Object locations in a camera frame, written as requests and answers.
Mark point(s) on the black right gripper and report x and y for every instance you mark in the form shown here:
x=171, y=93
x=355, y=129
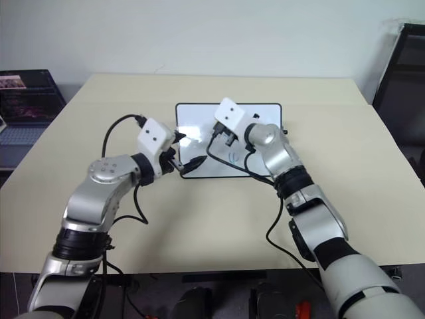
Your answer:
x=224, y=131

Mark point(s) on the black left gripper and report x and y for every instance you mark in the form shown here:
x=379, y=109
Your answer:
x=166, y=163

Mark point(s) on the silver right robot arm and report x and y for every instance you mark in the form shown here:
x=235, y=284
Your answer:
x=282, y=156

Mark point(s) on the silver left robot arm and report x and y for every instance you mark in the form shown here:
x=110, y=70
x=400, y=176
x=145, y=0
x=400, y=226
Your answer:
x=99, y=199

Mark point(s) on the black framed whiteboard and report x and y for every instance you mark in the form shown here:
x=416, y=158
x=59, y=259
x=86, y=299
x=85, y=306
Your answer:
x=199, y=116

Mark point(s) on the black whiteboard eraser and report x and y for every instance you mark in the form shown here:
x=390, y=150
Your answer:
x=256, y=116

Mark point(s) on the open grey laptop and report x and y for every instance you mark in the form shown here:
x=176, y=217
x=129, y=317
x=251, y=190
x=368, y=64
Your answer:
x=26, y=99

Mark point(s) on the dark rounded shape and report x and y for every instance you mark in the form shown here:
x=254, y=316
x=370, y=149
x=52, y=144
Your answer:
x=272, y=302

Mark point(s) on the small red object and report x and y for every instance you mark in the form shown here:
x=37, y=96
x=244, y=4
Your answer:
x=303, y=308

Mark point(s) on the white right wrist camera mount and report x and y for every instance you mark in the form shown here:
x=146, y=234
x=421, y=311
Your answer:
x=232, y=114

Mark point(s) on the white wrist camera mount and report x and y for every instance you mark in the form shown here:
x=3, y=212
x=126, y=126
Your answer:
x=154, y=143
x=232, y=114

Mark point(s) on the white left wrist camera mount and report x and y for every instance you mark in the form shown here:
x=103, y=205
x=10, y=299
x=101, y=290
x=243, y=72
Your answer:
x=154, y=143

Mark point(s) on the black metal frame rack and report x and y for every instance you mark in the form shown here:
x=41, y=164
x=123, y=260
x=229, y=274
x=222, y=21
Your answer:
x=401, y=83

